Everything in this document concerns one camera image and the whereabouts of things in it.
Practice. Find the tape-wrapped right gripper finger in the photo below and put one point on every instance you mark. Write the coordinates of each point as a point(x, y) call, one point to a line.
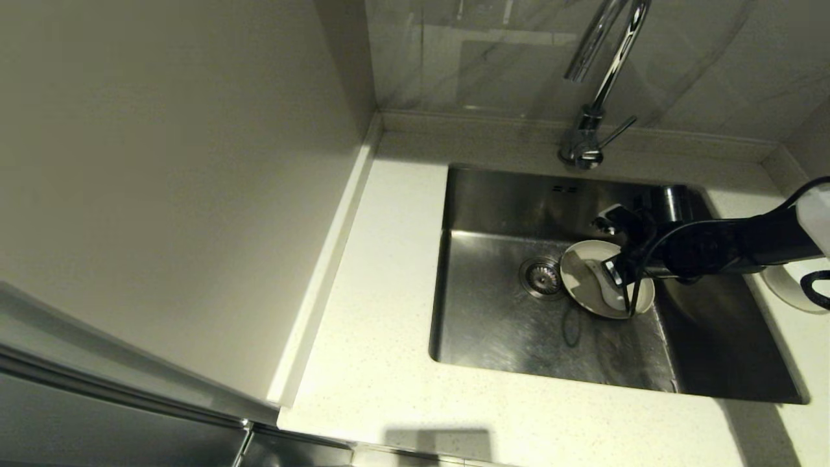
point(613, 217)

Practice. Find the white ceramic bowl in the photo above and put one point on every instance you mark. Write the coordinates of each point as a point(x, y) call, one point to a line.
point(784, 288)

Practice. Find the stainless steel appliance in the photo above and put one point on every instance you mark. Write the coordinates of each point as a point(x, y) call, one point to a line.
point(97, 415)

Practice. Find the white round plate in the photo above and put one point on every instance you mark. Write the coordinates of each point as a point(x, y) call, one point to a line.
point(580, 285)

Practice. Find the chrome gooseneck faucet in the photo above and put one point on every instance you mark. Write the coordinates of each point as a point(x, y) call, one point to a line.
point(583, 149)

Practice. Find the round metal drain strainer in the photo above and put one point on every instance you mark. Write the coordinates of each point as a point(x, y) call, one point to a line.
point(542, 277)

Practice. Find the stainless steel sink basin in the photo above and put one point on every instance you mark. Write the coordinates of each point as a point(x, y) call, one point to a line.
point(493, 331)

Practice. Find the white ceramic soup spoon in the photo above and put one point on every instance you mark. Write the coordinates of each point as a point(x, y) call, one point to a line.
point(609, 295)

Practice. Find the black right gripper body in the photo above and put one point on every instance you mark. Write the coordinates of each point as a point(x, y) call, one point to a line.
point(671, 204)

